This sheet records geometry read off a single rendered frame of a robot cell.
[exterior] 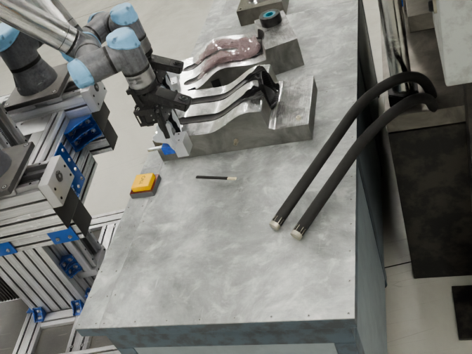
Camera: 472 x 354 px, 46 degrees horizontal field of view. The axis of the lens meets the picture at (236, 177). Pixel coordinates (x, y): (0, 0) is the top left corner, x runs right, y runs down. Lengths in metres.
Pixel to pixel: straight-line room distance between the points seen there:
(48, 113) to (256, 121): 0.83
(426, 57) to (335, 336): 1.01
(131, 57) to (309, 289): 0.72
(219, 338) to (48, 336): 1.16
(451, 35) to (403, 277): 1.25
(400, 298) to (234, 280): 0.99
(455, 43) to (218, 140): 0.79
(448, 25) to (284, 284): 0.66
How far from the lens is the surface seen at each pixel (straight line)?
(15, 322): 2.59
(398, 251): 2.36
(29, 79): 2.08
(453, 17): 1.21
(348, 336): 1.32
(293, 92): 1.79
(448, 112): 1.72
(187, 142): 1.62
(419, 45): 2.02
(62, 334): 2.39
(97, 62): 1.46
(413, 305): 2.20
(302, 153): 1.63
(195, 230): 1.53
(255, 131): 1.67
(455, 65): 1.27
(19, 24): 1.55
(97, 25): 1.82
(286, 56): 2.01
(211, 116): 1.79
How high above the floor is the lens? 1.81
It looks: 38 degrees down
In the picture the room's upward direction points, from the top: 23 degrees counter-clockwise
